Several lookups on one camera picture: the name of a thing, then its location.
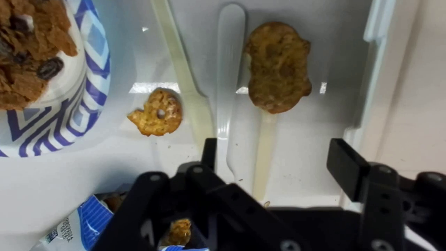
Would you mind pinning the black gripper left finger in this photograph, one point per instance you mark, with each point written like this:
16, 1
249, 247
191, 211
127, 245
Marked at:
140, 204

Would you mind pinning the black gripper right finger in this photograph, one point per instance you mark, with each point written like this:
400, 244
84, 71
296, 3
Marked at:
385, 204

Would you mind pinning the white plastic spoon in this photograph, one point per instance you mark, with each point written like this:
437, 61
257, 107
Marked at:
265, 153

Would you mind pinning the large brown cookie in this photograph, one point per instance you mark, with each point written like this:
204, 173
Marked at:
279, 70

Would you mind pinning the small broken cookie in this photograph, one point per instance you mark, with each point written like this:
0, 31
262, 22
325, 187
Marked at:
158, 113

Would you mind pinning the cookies in snack bag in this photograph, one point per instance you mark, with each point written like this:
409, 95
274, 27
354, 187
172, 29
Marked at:
179, 232

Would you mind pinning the blue snack bag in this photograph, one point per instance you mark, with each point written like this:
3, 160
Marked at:
92, 218

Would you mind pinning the blue patterned paper bowl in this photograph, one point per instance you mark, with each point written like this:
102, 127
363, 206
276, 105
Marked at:
88, 92

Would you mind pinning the cream plastic knife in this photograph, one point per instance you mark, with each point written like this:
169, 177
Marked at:
179, 60

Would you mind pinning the cookies heap in bowl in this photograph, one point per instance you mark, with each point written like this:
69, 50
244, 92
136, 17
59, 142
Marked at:
32, 50

